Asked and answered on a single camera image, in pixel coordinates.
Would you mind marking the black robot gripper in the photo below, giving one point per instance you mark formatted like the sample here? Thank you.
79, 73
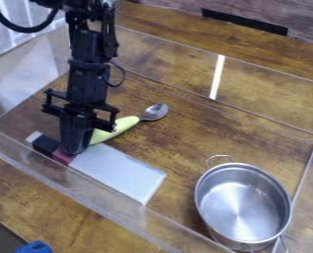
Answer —
80, 106

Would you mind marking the toy cleaver knife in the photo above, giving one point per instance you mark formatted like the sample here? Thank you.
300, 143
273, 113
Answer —
108, 166

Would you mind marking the yellow handled metal spoon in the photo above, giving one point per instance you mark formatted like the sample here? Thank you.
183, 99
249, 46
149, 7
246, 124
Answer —
153, 113

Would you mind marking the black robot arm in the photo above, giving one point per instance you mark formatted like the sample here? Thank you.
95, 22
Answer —
91, 30

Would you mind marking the blue object at bottom edge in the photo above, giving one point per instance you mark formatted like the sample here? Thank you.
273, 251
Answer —
34, 247

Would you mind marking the stainless steel pot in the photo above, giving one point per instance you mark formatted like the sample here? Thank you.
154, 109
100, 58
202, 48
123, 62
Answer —
242, 203

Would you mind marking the clear acrylic enclosure wall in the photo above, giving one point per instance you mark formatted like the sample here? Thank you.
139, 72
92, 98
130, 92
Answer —
230, 108

